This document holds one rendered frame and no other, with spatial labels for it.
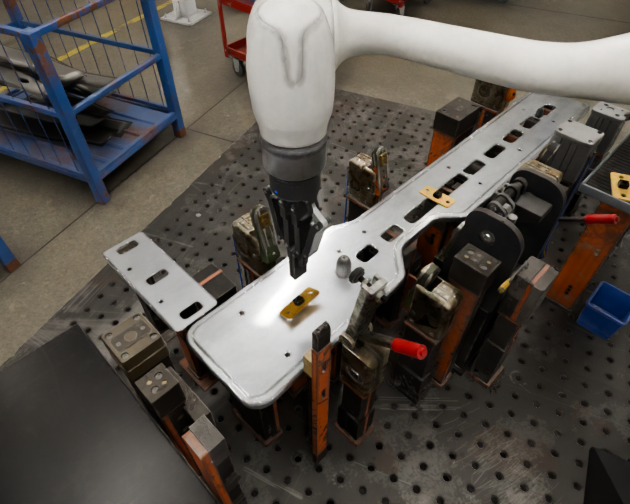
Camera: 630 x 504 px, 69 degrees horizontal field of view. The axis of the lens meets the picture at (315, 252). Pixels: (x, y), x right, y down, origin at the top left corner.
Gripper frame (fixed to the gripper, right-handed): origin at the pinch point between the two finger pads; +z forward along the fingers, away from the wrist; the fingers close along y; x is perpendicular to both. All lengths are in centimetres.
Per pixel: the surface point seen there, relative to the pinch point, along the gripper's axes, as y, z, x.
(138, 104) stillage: 238, 98, -81
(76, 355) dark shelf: 18.5, 10.9, 35.5
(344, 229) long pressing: 8.4, 13.7, -22.4
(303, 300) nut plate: -0.5, 11.6, -0.7
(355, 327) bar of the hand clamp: -15.1, 2.8, 1.7
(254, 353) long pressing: -1.6, 13.7, 12.8
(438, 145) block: 18, 21, -76
